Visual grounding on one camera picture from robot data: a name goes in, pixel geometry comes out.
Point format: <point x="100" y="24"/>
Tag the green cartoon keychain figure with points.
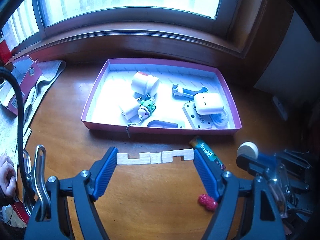
<point x="146" y="105"/>

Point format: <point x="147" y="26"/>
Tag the white earbuds case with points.
<point x="208" y="103"/>

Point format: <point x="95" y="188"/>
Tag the green cartoon lighter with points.
<point x="201" y="145"/>

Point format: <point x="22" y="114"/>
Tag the person's hand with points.
<point x="8" y="176"/>

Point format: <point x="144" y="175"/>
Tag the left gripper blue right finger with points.
<point x="210" y="174"/>

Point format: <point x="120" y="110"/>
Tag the wooden window frame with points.
<point x="255" y="36"/>

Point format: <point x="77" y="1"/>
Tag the wooden puzzle piece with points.
<point x="147" y="158"/>

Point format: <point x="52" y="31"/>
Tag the red container on sill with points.
<point x="5" y="53"/>

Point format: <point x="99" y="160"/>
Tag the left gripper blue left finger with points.
<point x="103" y="171"/>

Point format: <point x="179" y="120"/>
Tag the red booklet package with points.
<point x="27" y="73"/>

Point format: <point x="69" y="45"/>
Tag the white jar orange label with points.
<point x="145" y="84"/>

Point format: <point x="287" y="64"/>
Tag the white curved plastic handle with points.
<point x="166" y="124"/>

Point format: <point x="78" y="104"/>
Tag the white plug adapter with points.
<point x="129" y="107"/>

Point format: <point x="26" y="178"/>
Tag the small red figurine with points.
<point x="208" y="202"/>

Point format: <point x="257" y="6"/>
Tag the grey perforated plastic block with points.
<point x="196" y="120"/>

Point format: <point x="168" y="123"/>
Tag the white router device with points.
<point x="281" y="108"/>

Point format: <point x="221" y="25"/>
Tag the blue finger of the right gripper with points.
<point x="252" y="166"/>
<point x="267" y="159"/>

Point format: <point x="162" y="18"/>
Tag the grey cloth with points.
<point x="51" y="70"/>

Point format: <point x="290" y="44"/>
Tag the pink shallow cardboard box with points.
<point x="113" y="83"/>

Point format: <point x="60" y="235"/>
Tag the clear round plastic lid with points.
<point x="220" y="119"/>

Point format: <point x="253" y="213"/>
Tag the metal clip left wrist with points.
<point x="35" y="191"/>

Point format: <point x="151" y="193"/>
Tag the blue curved plastic hook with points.
<point x="187" y="93"/>

